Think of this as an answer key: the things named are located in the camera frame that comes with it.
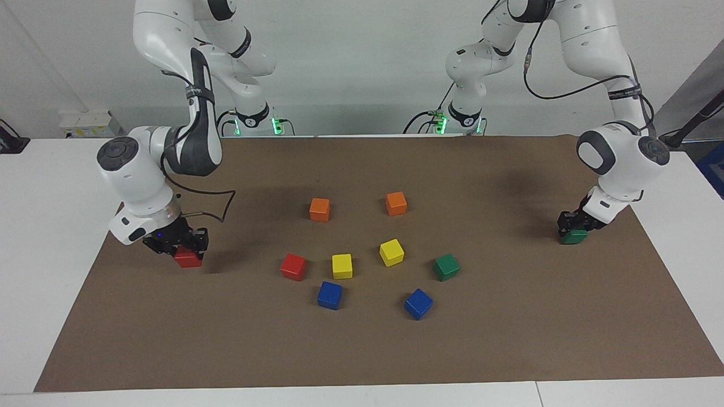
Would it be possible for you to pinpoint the red wooden cube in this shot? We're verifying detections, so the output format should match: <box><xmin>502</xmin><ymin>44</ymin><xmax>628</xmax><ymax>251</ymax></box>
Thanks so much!
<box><xmin>174</xmin><ymin>247</ymin><xmax>203</xmax><ymax>269</ymax></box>
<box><xmin>280</xmin><ymin>253</ymin><xmax>307</xmax><ymax>282</ymax></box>

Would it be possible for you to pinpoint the black stand with pole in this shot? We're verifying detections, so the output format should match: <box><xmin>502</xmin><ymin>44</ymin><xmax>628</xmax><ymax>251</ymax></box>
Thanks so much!
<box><xmin>659</xmin><ymin>89</ymin><xmax>724</xmax><ymax>151</ymax></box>

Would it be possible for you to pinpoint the blue crate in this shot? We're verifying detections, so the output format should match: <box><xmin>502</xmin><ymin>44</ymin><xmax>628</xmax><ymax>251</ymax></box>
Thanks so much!
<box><xmin>695</xmin><ymin>140</ymin><xmax>724</xmax><ymax>200</ymax></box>

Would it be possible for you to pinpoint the blue wooden cube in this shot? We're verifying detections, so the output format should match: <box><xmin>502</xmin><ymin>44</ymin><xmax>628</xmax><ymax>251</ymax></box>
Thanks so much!
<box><xmin>317</xmin><ymin>281</ymin><xmax>343</xmax><ymax>311</ymax></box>
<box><xmin>403</xmin><ymin>288</ymin><xmax>434</xmax><ymax>321</ymax></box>

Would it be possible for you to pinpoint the yellow wooden cube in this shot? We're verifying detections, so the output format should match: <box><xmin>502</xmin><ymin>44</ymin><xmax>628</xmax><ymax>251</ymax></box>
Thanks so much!
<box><xmin>331</xmin><ymin>253</ymin><xmax>354</xmax><ymax>280</ymax></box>
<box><xmin>379</xmin><ymin>239</ymin><xmax>406</xmax><ymax>267</ymax></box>

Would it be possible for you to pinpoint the brown paper table mat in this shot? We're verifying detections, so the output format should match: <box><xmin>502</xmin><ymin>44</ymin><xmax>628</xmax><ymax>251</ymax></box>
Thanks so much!
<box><xmin>34</xmin><ymin>135</ymin><xmax>724</xmax><ymax>392</ymax></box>

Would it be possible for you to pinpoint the black right arm gripper cable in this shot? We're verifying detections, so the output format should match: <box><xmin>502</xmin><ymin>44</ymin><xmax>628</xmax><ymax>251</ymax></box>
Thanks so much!
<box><xmin>160</xmin><ymin>68</ymin><xmax>236</xmax><ymax>223</ymax></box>

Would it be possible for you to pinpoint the black right arm base cable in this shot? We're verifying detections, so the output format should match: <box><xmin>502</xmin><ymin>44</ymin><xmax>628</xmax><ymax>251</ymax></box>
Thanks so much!
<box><xmin>213</xmin><ymin>110</ymin><xmax>238</xmax><ymax>137</ymax></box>

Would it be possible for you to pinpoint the black arm base cable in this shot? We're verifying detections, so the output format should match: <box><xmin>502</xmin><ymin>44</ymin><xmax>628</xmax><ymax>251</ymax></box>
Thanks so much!
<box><xmin>213</xmin><ymin>110</ymin><xmax>238</xmax><ymax>137</ymax></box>
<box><xmin>403</xmin><ymin>85</ymin><xmax>456</xmax><ymax>135</ymax></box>

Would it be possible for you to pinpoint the white wall socket box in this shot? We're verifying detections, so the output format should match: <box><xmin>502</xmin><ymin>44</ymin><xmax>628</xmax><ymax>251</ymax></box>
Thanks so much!
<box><xmin>59</xmin><ymin>110</ymin><xmax>124</xmax><ymax>138</ymax></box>

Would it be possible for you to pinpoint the black clamp mount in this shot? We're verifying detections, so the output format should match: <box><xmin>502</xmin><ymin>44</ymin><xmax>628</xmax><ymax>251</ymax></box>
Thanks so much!
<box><xmin>0</xmin><ymin>119</ymin><xmax>31</xmax><ymax>154</ymax></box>

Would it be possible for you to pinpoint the black left arm base cable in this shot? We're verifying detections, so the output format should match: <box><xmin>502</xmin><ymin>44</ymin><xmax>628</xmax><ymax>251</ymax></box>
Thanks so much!
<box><xmin>403</xmin><ymin>85</ymin><xmax>456</xmax><ymax>135</ymax></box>

